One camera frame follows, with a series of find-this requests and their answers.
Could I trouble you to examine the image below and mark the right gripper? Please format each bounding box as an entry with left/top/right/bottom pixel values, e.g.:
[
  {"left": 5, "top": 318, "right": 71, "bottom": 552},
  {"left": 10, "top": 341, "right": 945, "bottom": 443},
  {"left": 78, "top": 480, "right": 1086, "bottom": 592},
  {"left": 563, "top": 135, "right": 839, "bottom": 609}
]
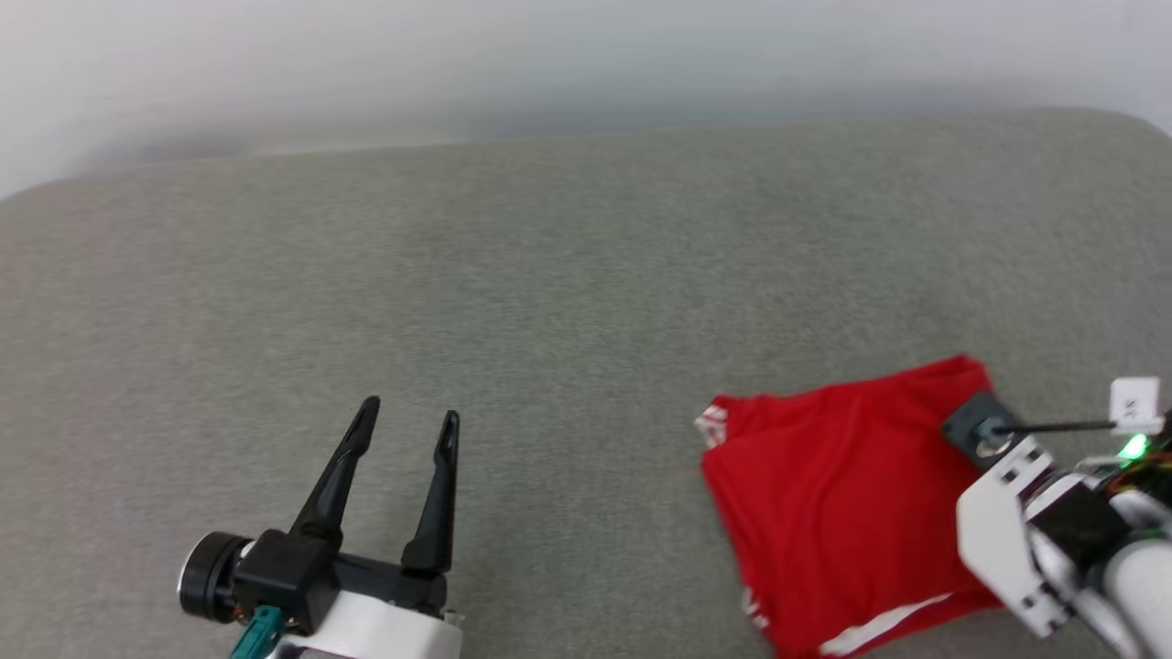
[{"left": 941, "top": 392, "right": 1077, "bottom": 639}]

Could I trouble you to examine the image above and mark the red and white garment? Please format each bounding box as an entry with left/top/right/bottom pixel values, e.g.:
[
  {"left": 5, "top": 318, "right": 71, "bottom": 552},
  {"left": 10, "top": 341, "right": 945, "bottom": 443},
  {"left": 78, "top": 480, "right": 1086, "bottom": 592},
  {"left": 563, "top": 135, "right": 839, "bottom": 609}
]
[{"left": 693, "top": 354, "right": 1005, "bottom": 659}]

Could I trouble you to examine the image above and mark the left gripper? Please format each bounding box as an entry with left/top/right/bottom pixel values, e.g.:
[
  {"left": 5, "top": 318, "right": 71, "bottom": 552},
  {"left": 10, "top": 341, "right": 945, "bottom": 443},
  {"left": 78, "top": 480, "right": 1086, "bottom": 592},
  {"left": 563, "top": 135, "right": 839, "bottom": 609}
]
[{"left": 179, "top": 395, "right": 465, "bottom": 659}]

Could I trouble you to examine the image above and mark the white cable label tag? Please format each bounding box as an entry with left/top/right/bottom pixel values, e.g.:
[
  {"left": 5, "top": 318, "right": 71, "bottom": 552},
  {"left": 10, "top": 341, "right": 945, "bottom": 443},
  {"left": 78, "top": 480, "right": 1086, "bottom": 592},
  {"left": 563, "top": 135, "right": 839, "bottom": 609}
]
[{"left": 1108, "top": 376, "right": 1166, "bottom": 437}]

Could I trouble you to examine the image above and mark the grey fabric sofa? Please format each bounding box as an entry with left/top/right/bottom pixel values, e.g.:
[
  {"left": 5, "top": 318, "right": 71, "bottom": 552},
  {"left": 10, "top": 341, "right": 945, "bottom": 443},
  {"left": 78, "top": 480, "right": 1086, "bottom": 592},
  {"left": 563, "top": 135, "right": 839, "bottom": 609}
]
[{"left": 0, "top": 108, "right": 1172, "bottom": 659}]

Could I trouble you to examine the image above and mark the teal cable connector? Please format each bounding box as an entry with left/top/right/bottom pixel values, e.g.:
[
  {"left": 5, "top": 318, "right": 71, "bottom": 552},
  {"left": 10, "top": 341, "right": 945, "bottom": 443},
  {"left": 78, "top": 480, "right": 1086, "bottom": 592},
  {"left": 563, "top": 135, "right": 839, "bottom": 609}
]
[{"left": 229, "top": 604, "right": 287, "bottom": 659}]

